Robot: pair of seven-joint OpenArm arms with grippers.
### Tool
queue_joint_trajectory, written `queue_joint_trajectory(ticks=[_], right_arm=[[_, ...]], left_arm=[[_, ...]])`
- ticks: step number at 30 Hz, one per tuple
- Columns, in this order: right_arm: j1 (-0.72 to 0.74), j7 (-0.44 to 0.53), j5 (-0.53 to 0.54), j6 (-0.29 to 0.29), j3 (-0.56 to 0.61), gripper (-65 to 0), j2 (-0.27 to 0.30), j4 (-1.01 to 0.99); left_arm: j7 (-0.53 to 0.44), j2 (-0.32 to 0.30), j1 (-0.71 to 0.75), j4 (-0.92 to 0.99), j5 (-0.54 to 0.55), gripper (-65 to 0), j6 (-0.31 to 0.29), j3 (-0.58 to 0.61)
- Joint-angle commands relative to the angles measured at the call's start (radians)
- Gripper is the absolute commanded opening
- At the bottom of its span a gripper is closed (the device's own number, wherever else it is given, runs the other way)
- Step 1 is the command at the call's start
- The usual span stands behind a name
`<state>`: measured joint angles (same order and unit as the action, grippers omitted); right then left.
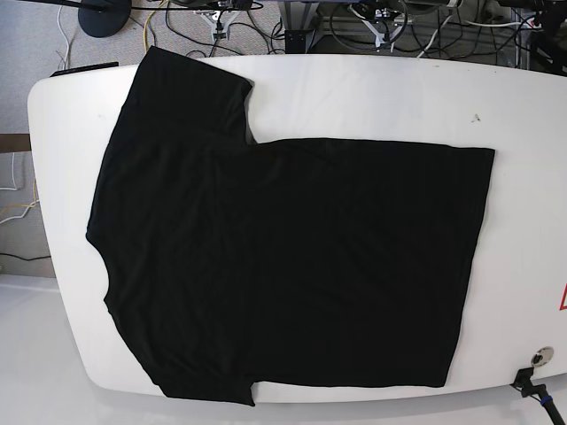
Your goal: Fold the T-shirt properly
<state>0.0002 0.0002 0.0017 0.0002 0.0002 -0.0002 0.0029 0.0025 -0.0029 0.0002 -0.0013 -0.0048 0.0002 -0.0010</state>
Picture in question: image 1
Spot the yellow cable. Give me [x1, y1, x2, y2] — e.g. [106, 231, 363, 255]
[142, 0, 170, 57]

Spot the black T-shirt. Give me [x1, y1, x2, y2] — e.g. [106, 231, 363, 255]
[86, 48, 495, 406]

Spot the white power cable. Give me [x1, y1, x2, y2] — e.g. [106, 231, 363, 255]
[416, 17, 532, 59]

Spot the red warning triangle sticker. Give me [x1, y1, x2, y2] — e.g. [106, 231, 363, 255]
[559, 284, 567, 311]

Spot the black clamp with cable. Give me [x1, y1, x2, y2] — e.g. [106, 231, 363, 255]
[510, 367, 566, 425]

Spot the white cable on floor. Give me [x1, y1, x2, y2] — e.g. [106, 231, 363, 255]
[0, 152, 41, 225]

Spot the round metal table grommet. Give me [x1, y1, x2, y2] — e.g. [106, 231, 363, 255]
[531, 346, 555, 368]

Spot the round black stand base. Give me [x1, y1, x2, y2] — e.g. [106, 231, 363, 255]
[78, 0, 132, 38]

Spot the aluminium frame post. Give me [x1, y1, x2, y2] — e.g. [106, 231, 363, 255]
[278, 1, 322, 55]

